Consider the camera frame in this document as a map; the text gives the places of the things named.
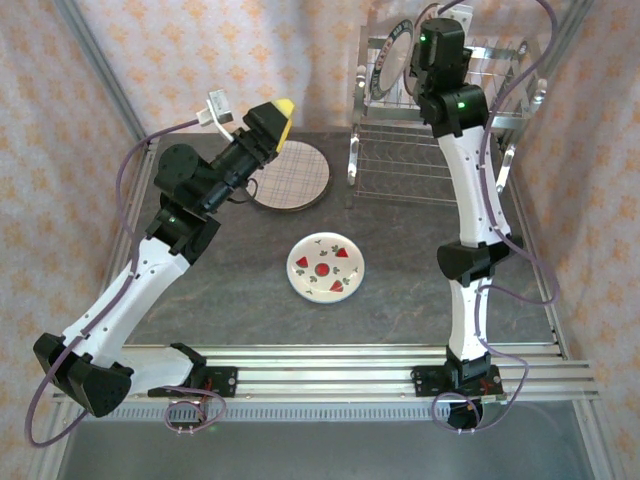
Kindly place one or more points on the blue grid cream plate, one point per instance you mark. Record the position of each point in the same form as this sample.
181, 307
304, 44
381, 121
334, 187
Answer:
295, 175

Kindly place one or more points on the watermelon print white plate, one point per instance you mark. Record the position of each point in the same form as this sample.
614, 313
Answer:
325, 270

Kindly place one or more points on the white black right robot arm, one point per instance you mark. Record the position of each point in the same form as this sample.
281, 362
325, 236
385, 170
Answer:
475, 190

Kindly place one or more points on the chrome metal dish rack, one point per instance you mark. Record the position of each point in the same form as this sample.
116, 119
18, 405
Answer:
385, 114

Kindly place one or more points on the grey metal panel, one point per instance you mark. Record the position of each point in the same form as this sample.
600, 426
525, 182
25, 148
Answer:
320, 450

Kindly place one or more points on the aluminium table side rail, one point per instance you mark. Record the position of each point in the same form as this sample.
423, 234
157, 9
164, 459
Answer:
142, 165
550, 320

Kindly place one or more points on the aluminium frame post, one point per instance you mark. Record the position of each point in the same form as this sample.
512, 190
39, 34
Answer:
570, 35
105, 70

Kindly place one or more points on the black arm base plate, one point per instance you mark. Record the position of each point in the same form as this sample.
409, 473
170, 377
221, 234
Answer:
425, 382
225, 382

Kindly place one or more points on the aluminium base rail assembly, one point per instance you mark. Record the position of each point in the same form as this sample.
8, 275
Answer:
320, 375

